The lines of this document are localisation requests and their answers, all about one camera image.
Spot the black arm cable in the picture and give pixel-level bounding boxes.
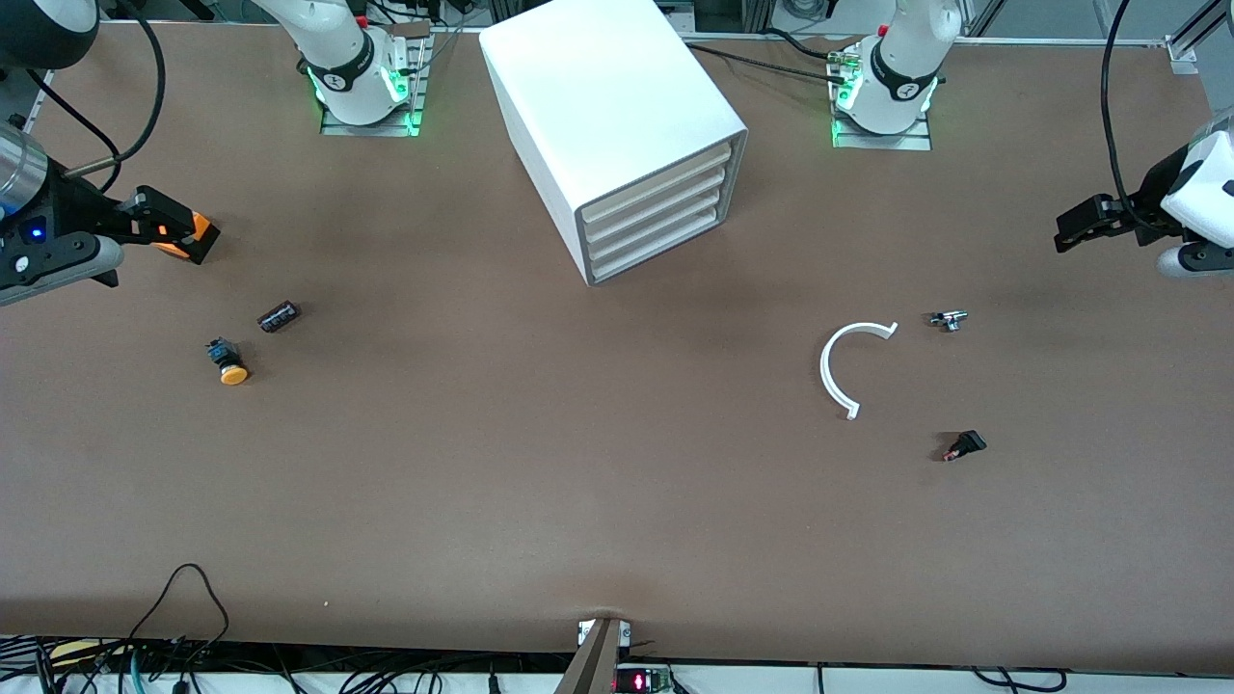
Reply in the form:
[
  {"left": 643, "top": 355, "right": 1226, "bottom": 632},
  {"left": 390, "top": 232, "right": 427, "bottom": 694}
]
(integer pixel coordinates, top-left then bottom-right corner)
[
  {"left": 1101, "top": 0, "right": 1158, "bottom": 232},
  {"left": 63, "top": 0, "right": 167, "bottom": 179}
]

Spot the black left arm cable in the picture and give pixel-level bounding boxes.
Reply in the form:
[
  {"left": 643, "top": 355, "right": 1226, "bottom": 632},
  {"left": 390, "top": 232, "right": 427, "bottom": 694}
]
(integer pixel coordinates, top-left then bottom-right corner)
[{"left": 1101, "top": 0, "right": 1158, "bottom": 232}]

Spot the orange box with hole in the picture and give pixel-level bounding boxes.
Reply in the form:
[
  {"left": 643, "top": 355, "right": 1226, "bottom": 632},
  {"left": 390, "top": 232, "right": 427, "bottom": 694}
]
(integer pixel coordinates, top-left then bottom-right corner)
[{"left": 145, "top": 210, "right": 221, "bottom": 266}]

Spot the tangled black cable bundle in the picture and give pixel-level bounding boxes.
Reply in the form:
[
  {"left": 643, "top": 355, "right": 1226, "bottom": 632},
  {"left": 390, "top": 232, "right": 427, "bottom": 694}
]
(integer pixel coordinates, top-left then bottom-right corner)
[{"left": 0, "top": 634, "right": 579, "bottom": 694}]

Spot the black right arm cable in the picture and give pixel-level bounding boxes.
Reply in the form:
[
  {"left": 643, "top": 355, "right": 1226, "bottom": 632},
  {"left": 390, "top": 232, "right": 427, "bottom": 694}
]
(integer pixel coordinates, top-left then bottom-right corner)
[{"left": 63, "top": 0, "right": 167, "bottom": 179}]

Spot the white C-shaped plastic ring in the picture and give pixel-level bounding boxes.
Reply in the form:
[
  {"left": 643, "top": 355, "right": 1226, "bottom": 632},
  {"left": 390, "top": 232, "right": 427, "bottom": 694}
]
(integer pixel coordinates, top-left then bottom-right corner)
[{"left": 819, "top": 321, "right": 899, "bottom": 421}]

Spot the looped black cable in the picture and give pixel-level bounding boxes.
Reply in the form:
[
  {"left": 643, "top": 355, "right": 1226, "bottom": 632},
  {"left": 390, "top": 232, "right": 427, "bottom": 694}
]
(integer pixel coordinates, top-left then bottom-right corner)
[{"left": 128, "top": 563, "right": 230, "bottom": 666}]

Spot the aluminium table edge rail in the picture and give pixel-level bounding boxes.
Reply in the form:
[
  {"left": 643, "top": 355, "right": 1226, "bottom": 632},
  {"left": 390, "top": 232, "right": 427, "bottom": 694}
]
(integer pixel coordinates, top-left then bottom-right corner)
[{"left": 12, "top": 67, "right": 54, "bottom": 136}]

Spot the black cable on table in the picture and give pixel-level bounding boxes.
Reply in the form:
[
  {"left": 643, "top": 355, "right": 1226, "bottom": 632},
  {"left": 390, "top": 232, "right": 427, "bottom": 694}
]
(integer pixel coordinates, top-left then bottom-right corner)
[{"left": 686, "top": 42, "right": 849, "bottom": 86}]

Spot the grey camera support post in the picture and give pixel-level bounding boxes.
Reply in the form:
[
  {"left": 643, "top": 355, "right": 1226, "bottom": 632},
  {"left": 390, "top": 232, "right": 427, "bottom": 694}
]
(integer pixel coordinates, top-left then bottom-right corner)
[{"left": 554, "top": 617, "right": 632, "bottom": 694}]

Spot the yellow mushroom push button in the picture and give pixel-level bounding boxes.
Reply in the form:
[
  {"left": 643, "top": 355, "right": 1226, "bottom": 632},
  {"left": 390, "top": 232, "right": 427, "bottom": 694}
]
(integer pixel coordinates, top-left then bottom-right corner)
[{"left": 205, "top": 337, "right": 250, "bottom": 387}]

